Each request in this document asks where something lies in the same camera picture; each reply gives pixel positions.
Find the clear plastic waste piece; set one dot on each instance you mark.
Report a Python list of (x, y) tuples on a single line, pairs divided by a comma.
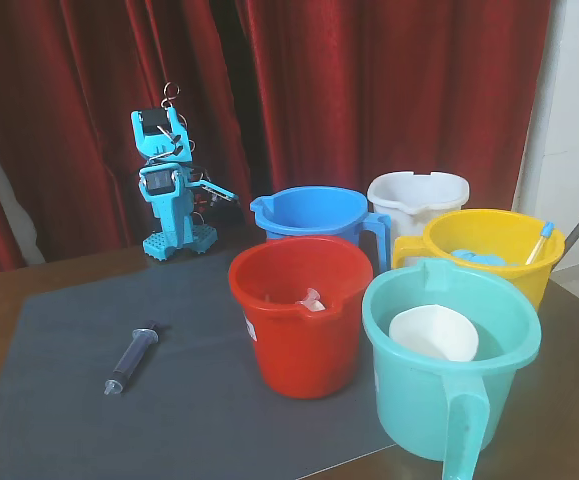
[(313, 301)]

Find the white cup in teal jug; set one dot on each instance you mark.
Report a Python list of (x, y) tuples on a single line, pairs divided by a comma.
[(434, 332)]

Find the clear plastic syringe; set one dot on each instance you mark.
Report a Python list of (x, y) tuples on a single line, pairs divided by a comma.
[(131, 357)]

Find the teal plastic mug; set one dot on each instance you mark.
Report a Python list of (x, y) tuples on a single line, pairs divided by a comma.
[(409, 400)]

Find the red plastic bucket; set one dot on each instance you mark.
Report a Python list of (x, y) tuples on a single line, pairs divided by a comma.
[(304, 350)]

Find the blue capped sample tube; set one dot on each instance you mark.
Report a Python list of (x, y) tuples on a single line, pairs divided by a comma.
[(539, 245)]

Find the red curtain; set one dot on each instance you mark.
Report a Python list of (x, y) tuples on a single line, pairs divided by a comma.
[(369, 100)]

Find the white curtain lining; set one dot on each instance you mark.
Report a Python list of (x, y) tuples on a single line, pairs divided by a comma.
[(19, 215)]

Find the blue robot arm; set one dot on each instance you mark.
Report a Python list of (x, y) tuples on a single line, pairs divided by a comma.
[(169, 210)]

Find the yellow plastic mug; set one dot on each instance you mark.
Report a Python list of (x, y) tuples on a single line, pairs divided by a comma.
[(534, 280)]

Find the white plastic mug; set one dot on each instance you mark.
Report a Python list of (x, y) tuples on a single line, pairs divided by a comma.
[(404, 192)]

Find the blue glove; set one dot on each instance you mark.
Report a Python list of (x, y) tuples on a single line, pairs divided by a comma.
[(479, 258)]

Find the grey mat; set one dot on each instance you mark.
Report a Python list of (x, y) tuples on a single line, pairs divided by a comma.
[(119, 425)]

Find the blue plastic mug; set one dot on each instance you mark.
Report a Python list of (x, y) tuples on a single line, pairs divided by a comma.
[(314, 205)]

